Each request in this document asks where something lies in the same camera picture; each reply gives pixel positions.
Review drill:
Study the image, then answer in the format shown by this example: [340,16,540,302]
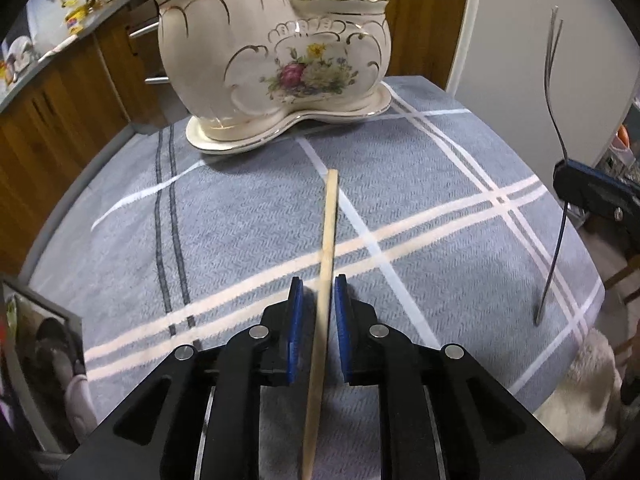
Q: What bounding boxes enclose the silver metal fork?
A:
[534,5,572,326]

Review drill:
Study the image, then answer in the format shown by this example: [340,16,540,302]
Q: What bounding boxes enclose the grey kitchen countertop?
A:
[0,0,166,114]

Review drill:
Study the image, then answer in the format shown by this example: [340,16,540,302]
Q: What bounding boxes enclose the white refrigerator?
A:
[446,0,639,181]

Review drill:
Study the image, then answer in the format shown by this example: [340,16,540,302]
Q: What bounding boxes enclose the cream floral ceramic utensil holder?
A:
[154,0,392,155]

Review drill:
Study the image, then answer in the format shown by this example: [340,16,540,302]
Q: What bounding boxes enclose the stainless built-in oven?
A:
[127,0,169,86]

